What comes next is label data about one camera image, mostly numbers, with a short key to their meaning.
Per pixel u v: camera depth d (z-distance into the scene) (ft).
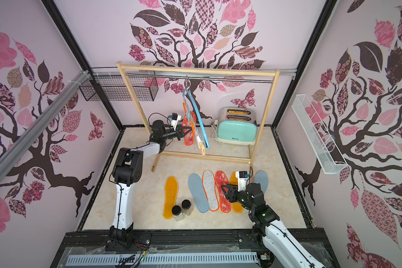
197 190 2.95
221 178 3.06
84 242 2.45
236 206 2.73
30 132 1.95
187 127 3.03
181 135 2.97
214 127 3.61
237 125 3.30
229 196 2.38
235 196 2.35
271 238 1.83
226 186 2.55
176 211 2.38
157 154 2.67
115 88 2.20
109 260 2.29
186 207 2.44
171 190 2.96
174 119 2.81
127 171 2.01
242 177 2.35
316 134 2.65
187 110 2.87
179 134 2.87
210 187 2.95
